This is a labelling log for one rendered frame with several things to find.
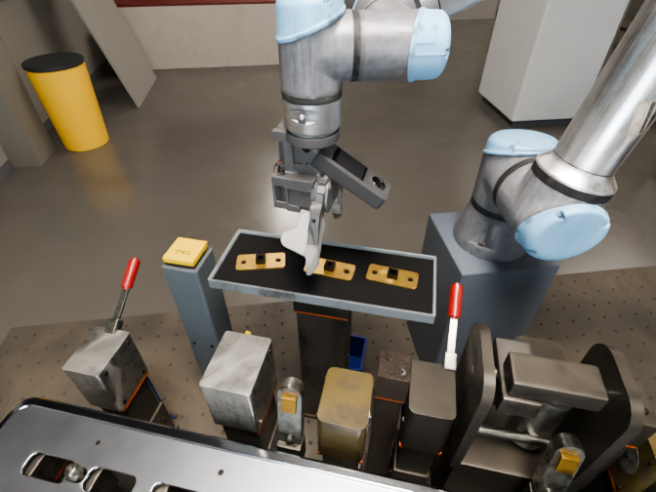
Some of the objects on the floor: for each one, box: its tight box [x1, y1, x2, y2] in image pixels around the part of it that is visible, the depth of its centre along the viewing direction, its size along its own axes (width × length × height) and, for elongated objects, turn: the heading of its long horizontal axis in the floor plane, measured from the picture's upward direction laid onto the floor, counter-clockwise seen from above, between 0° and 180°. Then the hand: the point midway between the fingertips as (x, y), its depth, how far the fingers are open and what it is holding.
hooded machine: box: [478, 0, 630, 127], centre depth 361 cm, size 82×70×162 cm
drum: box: [21, 52, 109, 151], centre depth 337 cm, size 44×44×70 cm
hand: (328, 246), depth 65 cm, fingers open, 14 cm apart
